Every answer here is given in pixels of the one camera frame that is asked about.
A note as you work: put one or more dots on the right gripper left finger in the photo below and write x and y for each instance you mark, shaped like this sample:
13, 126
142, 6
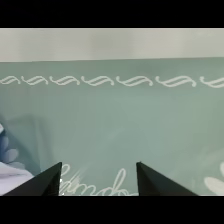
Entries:
46, 183

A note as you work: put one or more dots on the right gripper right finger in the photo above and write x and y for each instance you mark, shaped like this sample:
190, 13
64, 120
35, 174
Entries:
153, 183

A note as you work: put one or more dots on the light blue shirt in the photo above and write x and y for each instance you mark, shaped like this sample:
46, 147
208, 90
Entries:
11, 176

